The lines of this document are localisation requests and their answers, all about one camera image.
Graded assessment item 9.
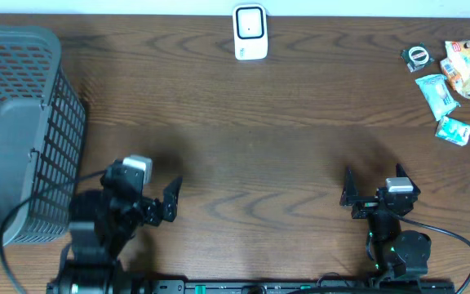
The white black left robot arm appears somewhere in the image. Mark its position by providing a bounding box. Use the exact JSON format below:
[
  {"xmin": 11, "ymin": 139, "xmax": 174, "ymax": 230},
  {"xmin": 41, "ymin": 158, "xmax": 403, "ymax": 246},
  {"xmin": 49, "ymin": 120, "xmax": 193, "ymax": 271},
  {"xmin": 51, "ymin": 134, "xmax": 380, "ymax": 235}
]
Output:
[{"xmin": 46, "ymin": 157, "xmax": 183, "ymax": 294}]

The dark green round-logo packet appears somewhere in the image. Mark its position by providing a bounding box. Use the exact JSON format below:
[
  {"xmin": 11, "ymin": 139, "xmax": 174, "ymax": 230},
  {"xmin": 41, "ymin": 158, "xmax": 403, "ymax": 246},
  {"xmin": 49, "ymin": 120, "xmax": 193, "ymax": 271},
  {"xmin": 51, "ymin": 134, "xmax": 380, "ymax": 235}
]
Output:
[{"xmin": 401, "ymin": 42, "xmax": 434, "ymax": 73}]

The grey plastic shopping basket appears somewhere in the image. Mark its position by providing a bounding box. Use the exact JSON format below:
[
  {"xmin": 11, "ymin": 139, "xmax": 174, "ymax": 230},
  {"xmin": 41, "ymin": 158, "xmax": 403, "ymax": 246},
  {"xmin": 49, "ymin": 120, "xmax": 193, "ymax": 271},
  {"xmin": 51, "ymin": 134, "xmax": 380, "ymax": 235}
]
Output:
[{"xmin": 0, "ymin": 25, "xmax": 86, "ymax": 245}]

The white barcode scanner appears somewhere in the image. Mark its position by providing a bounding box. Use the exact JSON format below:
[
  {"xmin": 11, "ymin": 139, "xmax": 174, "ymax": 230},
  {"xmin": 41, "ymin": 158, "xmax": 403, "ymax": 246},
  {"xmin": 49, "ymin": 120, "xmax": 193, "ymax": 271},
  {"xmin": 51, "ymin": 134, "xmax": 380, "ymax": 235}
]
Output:
[{"xmin": 232, "ymin": 3, "xmax": 268, "ymax": 60}]

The teal snack packet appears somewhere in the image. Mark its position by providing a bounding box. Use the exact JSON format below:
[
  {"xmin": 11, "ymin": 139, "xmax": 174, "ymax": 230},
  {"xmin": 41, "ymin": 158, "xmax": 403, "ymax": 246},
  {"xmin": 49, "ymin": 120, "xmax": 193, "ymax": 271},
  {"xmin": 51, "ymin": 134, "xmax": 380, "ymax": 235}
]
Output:
[{"xmin": 415, "ymin": 74, "xmax": 460, "ymax": 122}]

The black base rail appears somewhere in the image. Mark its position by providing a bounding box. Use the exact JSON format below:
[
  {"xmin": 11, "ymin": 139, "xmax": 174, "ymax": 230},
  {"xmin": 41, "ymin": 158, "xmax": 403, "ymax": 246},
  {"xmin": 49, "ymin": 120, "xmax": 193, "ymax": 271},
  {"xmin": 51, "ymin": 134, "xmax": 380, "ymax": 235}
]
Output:
[{"xmin": 46, "ymin": 278, "xmax": 456, "ymax": 294}]

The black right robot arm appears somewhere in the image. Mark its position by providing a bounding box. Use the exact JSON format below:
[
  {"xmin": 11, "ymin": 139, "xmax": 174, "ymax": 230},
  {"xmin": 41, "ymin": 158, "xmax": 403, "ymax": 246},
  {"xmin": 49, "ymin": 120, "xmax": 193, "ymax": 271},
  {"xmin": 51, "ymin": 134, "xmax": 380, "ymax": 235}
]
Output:
[{"xmin": 339, "ymin": 164, "xmax": 432, "ymax": 287}]

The orange tissue packet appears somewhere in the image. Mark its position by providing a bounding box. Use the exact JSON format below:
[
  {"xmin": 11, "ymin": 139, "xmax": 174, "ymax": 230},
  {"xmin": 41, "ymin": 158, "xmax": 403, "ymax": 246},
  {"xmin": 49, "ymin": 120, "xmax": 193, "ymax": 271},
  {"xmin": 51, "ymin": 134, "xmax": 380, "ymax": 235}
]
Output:
[{"xmin": 440, "ymin": 58, "xmax": 463, "ymax": 91}]

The white teal tissue pack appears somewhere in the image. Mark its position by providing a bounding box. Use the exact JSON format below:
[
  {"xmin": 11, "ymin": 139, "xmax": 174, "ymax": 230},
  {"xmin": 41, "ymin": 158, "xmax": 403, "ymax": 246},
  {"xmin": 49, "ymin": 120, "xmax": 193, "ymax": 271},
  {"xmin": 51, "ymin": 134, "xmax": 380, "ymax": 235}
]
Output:
[{"xmin": 435, "ymin": 116, "xmax": 470, "ymax": 146}]

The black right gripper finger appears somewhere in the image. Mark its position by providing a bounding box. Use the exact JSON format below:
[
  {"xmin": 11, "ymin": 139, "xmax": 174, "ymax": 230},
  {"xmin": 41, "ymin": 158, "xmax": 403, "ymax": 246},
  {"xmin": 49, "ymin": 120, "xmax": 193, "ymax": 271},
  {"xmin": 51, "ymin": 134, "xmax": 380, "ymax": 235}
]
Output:
[
  {"xmin": 396, "ymin": 163, "xmax": 421, "ymax": 194},
  {"xmin": 339, "ymin": 167, "xmax": 358, "ymax": 207}
]

